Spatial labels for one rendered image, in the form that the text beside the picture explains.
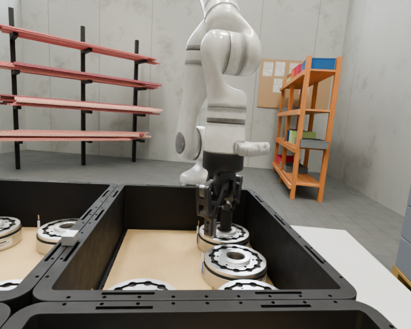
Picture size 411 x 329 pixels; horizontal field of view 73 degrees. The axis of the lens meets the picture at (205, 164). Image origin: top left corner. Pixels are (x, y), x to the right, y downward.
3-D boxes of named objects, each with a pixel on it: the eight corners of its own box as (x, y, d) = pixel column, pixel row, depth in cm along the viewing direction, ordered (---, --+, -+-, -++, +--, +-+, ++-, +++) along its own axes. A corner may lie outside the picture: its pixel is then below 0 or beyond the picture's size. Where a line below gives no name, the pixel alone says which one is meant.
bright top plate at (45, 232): (54, 219, 58) (54, 217, 58) (104, 222, 58) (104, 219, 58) (25, 241, 48) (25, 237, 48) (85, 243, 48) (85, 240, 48)
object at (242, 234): (195, 224, 61) (195, 221, 60) (239, 223, 63) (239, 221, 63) (204, 245, 51) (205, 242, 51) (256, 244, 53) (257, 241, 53)
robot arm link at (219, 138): (251, 158, 43) (254, 118, 42) (192, 151, 49) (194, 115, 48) (271, 154, 51) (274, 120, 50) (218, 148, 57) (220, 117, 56)
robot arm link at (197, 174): (205, 125, 81) (202, 183, 83) (176, 124, 76) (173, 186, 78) (224, 127, 73) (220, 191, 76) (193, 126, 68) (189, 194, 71)
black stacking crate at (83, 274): (119, 234, 64) (119, 185, 62) (246, 237, 67) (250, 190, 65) (30, 422, 25) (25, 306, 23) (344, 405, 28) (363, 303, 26)
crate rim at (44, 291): (119, 193, 62) (119, 183, 62) (250, 198, 66) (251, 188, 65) (23, 327, 23) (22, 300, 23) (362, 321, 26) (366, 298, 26)
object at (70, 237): (66, 239, 34) (66, 230, 33) (79, 239, 34) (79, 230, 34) (60, 246, 32) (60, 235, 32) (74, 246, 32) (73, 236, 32)
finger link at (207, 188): (197, 182, 48) (202, 211, 50) (192, 187, 46) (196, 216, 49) (211, 185, 46) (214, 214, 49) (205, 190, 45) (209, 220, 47)
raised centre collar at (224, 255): (217, 251, 48) (217, 248, 48) (244, 250, 49) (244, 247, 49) (224, 267, 43) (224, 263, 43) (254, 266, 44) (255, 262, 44)
